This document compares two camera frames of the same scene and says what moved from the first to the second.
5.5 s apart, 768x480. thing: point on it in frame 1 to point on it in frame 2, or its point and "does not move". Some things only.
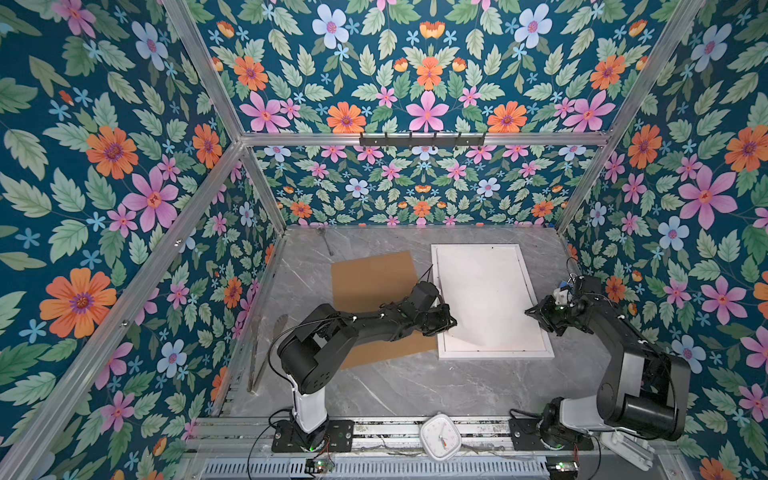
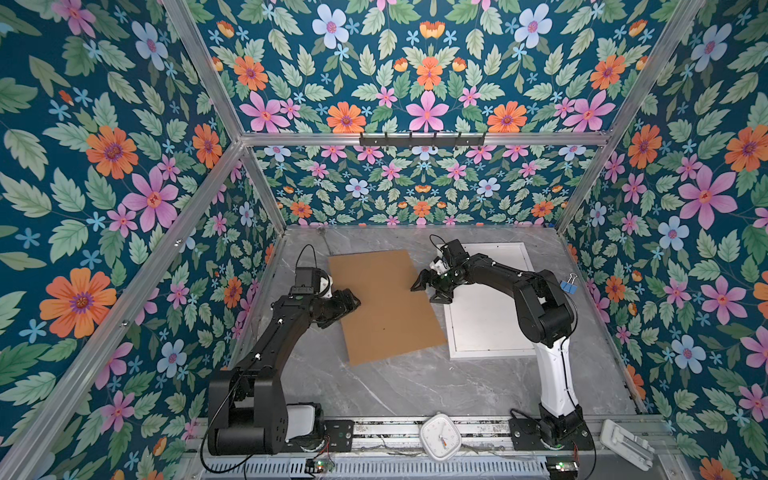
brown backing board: (362, 286) does not move
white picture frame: (488, 292) does not move
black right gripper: (542, 314) to (432, 275)
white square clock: (440, 437) does not move
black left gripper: (446, 321) to (342, 307)
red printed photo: (487, 293) does not move
